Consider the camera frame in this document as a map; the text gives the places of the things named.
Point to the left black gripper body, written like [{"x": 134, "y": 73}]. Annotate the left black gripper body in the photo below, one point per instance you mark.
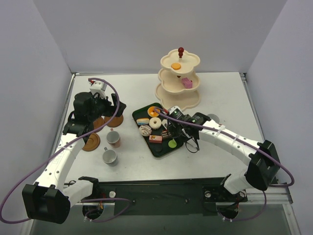
[{"x": 115, "y": 105}]

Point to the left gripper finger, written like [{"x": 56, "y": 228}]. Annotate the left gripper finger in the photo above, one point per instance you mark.
[
  {"x": 118, "y": 106},
  {"x": 98, "y": 112}
]

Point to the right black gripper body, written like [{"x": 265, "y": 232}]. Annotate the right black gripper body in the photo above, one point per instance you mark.
[{"x": 173, "y": 128}]

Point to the chocolate layer cake slice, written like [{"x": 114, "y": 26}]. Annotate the chocolate layer cake slice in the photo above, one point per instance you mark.
[{"x": 166, "y": 135}]

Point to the pink strawberry cake slice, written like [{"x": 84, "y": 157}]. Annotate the pink strawberry cake slice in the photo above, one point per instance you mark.
[{"x": 155, "y": 139}]

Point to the pink block cake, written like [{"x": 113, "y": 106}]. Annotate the pink block cake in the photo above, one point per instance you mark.
[{"x": 187, "y": 83}]

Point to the white block cake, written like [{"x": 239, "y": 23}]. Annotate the white block cake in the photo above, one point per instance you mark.
[{"x": 165, "y": 123}]

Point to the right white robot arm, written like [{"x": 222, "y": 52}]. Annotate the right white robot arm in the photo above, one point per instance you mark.
[{"x": 257, "y": 156}]

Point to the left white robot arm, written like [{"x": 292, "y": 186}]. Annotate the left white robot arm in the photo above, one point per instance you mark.
[{"x": 47, "y": 199}]

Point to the brown coaster back left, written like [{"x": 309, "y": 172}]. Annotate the brown coaster back left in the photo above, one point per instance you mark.
[{"x": 98, "y": 123}]

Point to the brown coaster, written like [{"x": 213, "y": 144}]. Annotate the brown coaster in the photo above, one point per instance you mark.
[
  {"x": 116, "y": 121},
  {"x": 92, "y": 143},
  {"x": 98, "y": 123}
]

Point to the brown coaster back right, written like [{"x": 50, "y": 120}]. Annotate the brown coaster back right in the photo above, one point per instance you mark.
[{"x": 116, "y": 121}]

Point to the orange white blue donut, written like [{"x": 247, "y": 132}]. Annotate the orange white blue donut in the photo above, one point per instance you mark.
[{"x": 142, "y": 121}]

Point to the brown coaster front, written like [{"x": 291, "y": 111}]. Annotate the brown coaster front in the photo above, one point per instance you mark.
[{"x": 92, "y": 143}]

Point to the white glazed donut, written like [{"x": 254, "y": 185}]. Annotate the white glazed donut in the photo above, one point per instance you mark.
[{"x": 155, "y": 123}]

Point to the pink mug left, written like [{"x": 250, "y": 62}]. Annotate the pink mug left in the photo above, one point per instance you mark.
[{"x": 113, "y": 138}]

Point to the dark chocolate macaron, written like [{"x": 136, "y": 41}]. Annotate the dark chocolate macaron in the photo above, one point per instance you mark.
[{"x": 158, "y": 148}]

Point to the dark green serving tray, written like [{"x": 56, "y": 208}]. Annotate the dark green serving tray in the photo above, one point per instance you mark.
[{"x": 142, "y": 113}]

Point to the orange glazed donut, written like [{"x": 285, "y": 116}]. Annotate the orange glazed donut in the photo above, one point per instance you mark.
[{"x": 153, "y": 111}]

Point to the sprinkled white donut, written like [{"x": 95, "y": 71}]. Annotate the sprinkled white donut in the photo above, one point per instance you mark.
[{"x": 145, "y": 130}]

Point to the pink floral mug right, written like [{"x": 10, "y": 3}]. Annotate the pink floral mug right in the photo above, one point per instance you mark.
[{"x": 214, "y": 117}]

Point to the grey mug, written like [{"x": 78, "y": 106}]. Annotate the grey mug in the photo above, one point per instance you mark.
[{"x": 110, "y": 157}]

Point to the cream three-tier dessert stand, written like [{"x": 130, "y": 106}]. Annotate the cream three-tier dessert stand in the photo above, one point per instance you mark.
[{"x": 170, "y": 91}]

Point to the orange macaron on stand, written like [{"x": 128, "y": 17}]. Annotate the orange macaron on stand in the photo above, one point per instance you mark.
[{"x": 176, "y": 66}]

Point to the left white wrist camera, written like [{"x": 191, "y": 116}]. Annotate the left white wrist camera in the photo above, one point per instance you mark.
[{"x": 98, "y": 87}]

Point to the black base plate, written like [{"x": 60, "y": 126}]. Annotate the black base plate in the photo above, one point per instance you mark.
[{"x": 205, "y": 196}]

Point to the aluminium rail frame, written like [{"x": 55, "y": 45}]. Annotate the aluminium rail frame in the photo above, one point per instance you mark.
[{"x": 264, "y": 99}]

